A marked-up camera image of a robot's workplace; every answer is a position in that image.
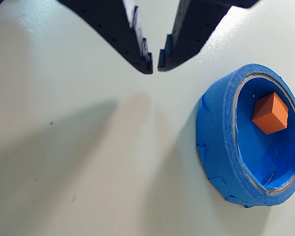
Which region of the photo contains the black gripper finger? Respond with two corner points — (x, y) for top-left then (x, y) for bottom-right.
(58, 0), (154, 75)
(157, 0), (261, 73)

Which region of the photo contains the small orange block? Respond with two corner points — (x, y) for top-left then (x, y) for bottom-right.
(251, 92), (290, 135)

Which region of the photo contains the blue masking tape roll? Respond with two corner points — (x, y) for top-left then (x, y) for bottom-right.
(195, 63), (295, 209)

